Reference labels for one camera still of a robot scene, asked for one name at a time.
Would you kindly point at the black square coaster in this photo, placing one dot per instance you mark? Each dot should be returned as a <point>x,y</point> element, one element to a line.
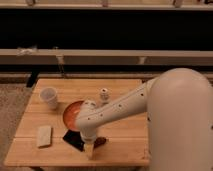
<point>73,138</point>

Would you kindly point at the wooden rail fence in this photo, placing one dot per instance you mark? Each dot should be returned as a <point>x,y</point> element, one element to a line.
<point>104,40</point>

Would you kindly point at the orange bowl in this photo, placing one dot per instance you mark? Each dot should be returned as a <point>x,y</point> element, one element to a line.
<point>70,114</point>

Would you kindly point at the dark red pepper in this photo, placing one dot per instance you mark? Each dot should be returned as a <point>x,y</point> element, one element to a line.
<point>100,141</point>

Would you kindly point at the beige sponge block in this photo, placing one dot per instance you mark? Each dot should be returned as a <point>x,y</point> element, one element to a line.
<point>44,135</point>

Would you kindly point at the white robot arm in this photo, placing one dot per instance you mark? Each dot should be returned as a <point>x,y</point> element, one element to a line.
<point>179,108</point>

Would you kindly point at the small white shaker bottle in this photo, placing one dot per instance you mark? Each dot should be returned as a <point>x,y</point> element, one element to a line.
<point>104,95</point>

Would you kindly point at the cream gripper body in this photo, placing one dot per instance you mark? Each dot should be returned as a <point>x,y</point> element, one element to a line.
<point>89,149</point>

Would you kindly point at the wooden side table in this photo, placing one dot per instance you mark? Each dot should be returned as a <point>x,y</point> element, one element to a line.
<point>126,139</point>

